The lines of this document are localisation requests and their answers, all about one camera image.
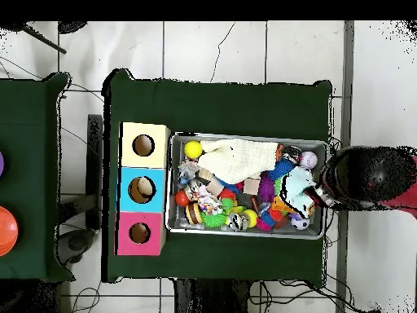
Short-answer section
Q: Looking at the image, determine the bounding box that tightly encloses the mint green cloth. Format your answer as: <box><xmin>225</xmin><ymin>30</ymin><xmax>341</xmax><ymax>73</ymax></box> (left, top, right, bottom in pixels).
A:
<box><xmin>279</xmin><ymin>165</ymin><xmax>318</xmax><ymax>220</ymax></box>

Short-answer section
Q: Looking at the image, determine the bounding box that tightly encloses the orange plastic bowl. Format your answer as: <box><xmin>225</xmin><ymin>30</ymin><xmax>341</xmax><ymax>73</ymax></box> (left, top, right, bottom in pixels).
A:
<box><xmin>0</xmin><ymin>205</ymin><xmax>20</xmax><ymax>258</ymax></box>

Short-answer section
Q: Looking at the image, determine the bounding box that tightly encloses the shallow clear mesh bin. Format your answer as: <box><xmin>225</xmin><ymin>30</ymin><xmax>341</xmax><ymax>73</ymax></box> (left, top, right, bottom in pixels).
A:
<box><xmin>165</xmin><ymin>131</ymin><xmax>329</xmax><ymax>240</ymax></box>

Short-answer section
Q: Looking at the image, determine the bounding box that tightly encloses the wooden three-hole sorting box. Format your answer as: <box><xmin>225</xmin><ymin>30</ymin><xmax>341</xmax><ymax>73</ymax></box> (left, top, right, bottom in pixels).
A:
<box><xmin>115</xmin><ymin>121</ymin><xmax>172</xmax><ymax>257</ymax></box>

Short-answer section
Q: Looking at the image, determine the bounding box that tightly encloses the small soccer ball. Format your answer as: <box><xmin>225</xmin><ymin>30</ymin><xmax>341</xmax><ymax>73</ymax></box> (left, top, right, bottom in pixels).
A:
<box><xmin>290</xmin><ymin>216</ymin><xmax>310</xmax><ymax>231</ymax></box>

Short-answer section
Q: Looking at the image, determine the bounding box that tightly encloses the white baseball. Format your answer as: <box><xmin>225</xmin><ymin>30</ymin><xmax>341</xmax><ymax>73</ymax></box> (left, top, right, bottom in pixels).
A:
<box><xmin>298</xmin><ymin>150</ymin><xmax>318</xmax><ymax>170</ymax></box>

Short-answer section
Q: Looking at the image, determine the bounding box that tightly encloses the orange plastic toy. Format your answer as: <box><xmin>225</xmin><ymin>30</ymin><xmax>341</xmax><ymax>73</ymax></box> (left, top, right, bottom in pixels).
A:
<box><xmin>269</xmin><ymin>196</ymin><xmax>292</xmax><ymax>220</ymax></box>

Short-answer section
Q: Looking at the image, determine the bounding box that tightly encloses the blue spiky ball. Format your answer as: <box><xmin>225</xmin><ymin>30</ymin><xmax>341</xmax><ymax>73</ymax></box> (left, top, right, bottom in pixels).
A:
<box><xmin>267</xmin><ymin>157</ymin><xmax>296</xmax><ymax>181</ymax></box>

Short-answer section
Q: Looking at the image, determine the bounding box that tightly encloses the cream muslin cloth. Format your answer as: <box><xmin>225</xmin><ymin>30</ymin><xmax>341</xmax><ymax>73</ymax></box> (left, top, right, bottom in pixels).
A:
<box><xmin>196</xmin><ymin>138</ymin><xmax>280</xmax><ymax>186</ymax></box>

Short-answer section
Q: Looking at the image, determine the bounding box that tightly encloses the brown striped burger toy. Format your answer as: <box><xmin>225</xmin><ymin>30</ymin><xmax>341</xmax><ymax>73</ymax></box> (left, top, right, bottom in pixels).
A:
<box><xmin>184</xmin><ymin>201</ymin><xmax>204</xmax><ymax>226</ymax></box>

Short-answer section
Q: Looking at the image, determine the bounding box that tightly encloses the dark green tablecloth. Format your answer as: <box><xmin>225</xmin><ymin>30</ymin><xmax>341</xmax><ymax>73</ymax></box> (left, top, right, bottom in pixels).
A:
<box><xmin>101</xmin><ymin>67</ymin><xmax>333</xmax><ymax>288</ymax></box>
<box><xmin>0</xmin><ymin>72</ymin><xmax>76</xmax><ymax>283</ymax></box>

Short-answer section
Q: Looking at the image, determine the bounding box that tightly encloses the yellow ball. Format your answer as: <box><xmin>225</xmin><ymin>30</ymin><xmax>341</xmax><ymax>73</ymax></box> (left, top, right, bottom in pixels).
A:
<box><xmin>183</xmin><ymin>140</ymin><xmax>204</xmax><ymax>160</ymax></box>

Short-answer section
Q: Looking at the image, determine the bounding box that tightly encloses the red-orange ball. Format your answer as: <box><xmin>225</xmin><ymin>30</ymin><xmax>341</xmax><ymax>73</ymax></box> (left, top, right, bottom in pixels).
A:
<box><xmin>174</xmin><ymin>190</ymin><xmax>191</xmax><ymax>209</ymax></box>

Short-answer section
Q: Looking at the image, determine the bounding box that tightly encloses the person's foot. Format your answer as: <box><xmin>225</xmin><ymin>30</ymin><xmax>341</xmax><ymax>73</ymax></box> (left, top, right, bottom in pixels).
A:
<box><xmin>57</xmin><ymin>20</ymin><xmax>88</xmax><ymax>35</ymax></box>

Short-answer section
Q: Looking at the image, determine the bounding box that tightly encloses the black tripod leg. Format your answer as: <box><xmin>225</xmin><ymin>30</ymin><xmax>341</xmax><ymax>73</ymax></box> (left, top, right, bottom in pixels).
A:
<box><xmin>0</xmin><ymin>20</ymin><xmax>68</xmax><ymax>55</ymax></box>

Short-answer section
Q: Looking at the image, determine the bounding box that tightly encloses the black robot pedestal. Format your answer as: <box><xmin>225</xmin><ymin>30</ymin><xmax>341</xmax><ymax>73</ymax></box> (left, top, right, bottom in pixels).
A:
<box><xmin>173</xmin><ymin>278</ymin><xmax>252</xmax><ymax>313</ymax></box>

